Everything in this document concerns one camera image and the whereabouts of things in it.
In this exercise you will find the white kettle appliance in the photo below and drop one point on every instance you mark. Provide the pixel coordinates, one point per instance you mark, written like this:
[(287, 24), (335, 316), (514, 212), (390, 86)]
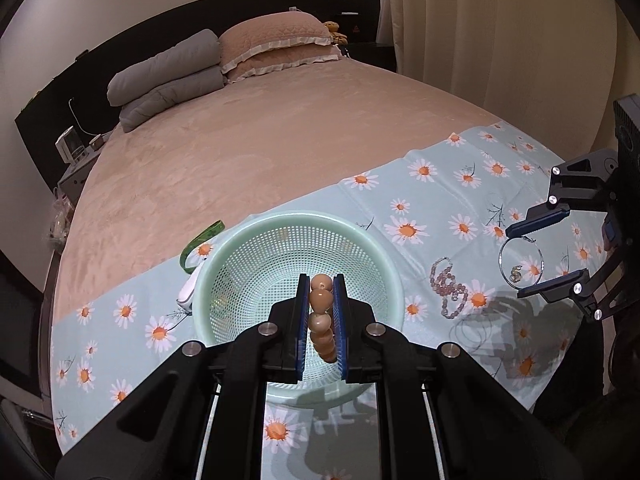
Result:
[(70, 145)]

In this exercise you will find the small pearl earring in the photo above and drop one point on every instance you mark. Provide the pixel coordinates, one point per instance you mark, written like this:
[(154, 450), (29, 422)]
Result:
[(515, 274)]

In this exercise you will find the black headboard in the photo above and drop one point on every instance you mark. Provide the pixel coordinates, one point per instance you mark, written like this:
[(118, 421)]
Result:
[(150, 35)]

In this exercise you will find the green plastic mesh basket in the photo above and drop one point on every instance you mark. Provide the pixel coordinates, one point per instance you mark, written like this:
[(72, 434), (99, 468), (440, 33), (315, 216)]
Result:
[(250, 270)]

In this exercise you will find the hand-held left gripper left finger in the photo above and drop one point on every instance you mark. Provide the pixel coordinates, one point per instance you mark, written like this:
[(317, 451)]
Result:
[(301, 330)]

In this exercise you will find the grey folded quilt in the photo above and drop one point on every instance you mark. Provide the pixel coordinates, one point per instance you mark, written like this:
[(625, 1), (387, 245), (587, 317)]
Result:
[(165, 60), (170, 97)]

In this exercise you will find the beige frilled pillow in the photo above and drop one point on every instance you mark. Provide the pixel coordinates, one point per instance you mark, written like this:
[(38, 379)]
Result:
[(270, 37), (285, 62)]

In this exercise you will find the cream curtain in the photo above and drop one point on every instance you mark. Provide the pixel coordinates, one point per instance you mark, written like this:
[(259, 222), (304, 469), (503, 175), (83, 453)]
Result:
[(500, 35)]

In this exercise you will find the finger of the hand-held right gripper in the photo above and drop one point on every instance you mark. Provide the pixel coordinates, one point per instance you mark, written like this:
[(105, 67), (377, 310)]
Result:
[(542, 220), (555, 285)]

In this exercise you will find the daisy print blue cloth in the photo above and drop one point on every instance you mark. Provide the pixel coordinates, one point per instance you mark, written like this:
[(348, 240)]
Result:
[(425, 195)]

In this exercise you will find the bed with beige bedspread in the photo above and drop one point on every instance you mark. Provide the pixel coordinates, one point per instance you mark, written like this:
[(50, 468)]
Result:
[(250, 150)]

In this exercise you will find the black nightstand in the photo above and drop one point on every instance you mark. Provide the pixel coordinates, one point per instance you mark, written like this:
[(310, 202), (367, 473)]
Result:
[(370, 45)]

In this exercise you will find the grey nightstand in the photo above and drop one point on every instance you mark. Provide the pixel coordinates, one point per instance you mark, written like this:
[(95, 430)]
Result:
[(75, 175)]

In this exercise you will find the green wristband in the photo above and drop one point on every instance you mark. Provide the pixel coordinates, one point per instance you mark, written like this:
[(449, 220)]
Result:
[(190, 292)]

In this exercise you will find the brown teddy bear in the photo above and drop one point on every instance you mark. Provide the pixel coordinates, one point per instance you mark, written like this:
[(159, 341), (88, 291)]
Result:
[(335, 32)]

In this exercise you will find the silver bangle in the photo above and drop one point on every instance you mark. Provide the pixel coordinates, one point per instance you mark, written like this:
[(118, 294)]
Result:
[(500, 260)]

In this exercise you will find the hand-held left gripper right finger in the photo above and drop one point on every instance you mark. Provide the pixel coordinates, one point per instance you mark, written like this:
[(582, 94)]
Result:
[(340, 330)]

